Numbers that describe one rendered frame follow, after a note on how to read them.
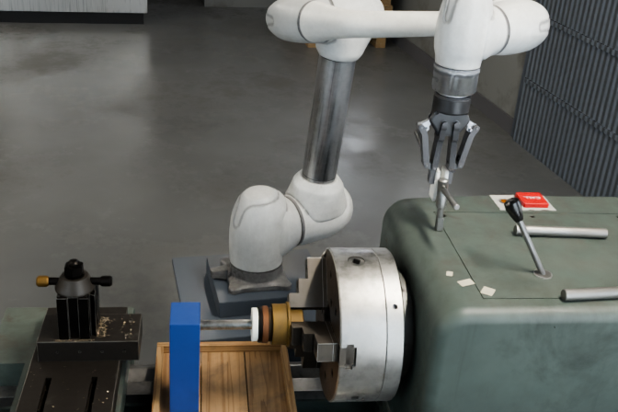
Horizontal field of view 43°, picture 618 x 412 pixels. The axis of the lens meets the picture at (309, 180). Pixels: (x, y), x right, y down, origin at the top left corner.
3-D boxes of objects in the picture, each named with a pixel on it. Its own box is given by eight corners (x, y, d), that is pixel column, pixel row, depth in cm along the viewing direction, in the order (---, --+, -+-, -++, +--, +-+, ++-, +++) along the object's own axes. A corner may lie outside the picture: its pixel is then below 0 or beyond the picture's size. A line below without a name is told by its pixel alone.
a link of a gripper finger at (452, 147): (448, 116, 163) (454, 115, 163) (444, 165, 168) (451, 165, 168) (453, 122, 159) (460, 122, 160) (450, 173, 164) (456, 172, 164)
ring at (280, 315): (301, 292, 166) (257, 292, 165) (306, 317, 157) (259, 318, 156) (298, 328, 170) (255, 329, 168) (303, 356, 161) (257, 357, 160)
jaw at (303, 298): (338, 310, 168) (337, 255, 171) (342, 306, 163) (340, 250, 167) (287, 310, 166) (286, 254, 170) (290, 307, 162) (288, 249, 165)
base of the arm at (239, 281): (206, 262, 236) (206, 246, 234) (278, 257, 242) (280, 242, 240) (215, 296, 220) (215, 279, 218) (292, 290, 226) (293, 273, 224)
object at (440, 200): (445, 232, 167) (450, 180, 163) (435, 232, 167) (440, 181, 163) (442, 227, 169) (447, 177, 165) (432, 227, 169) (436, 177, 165)
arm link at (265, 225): (217, 253, 231) (219, 185, 221) (268, 238, 241) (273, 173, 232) (247, 279, 219) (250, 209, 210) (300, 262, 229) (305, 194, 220)
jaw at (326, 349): (344, 318, 161) (355, 343, 150) (343, 340, 162) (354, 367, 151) (291, 318, 160) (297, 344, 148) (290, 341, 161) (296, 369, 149)
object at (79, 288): (97, 277, 167) (97, 264, 166) (92, 298, 160) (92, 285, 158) (58, 277, 166) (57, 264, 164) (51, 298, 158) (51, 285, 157)
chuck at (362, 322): (349, 333, 187) (364, 219, 172) (374, 434, 159) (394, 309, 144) (311, 334, 185) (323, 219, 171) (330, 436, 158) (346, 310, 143)
